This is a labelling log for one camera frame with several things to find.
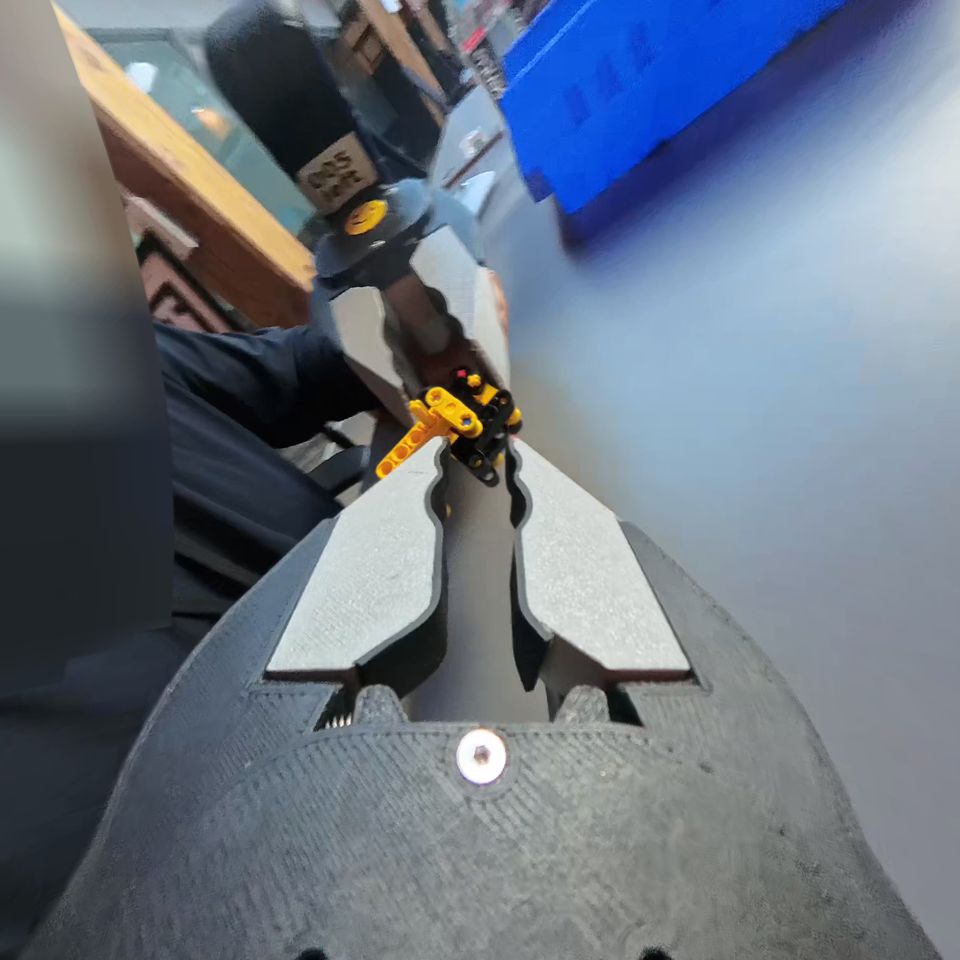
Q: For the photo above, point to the wooden counter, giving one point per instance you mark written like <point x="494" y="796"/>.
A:
<point x="195" y="202"/>

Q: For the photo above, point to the large blue storage bin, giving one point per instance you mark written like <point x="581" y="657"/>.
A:
<point x="637" y="97"/>

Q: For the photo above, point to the person's left forearm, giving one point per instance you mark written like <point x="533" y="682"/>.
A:
<point x="262" y="382"/>

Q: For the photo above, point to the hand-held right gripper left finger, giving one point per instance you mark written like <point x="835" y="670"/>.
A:
<point x="360" y="577"/>

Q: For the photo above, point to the person's lap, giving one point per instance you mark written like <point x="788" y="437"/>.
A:
<point x="225" y="510"/>

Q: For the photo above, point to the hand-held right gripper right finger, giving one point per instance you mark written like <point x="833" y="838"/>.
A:
<point x="592" y="577"/>

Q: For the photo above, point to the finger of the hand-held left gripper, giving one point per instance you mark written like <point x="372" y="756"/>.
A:
<point x="469" y="292"/>
<point x="364" y="337"/>

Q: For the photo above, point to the yellow black lego model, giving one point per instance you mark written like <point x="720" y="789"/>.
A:
<point x="446" y="409"/>

